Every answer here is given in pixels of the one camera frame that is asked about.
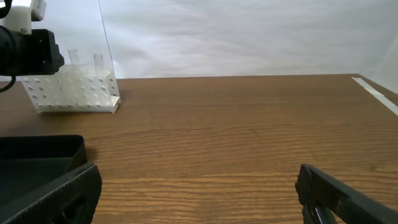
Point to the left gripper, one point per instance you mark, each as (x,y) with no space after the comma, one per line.
(37,53)

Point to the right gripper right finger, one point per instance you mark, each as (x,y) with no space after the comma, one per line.
(342,199)

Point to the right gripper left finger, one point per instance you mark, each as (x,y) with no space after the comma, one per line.
(56,199)

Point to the clear test tube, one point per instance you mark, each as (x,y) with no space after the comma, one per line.
(98,62)
(73,59)

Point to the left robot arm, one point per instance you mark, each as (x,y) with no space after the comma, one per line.
(6,49)

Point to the black tray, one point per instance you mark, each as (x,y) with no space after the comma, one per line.
(31,149)

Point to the white test tube rack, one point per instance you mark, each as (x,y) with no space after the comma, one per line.
(77,93)

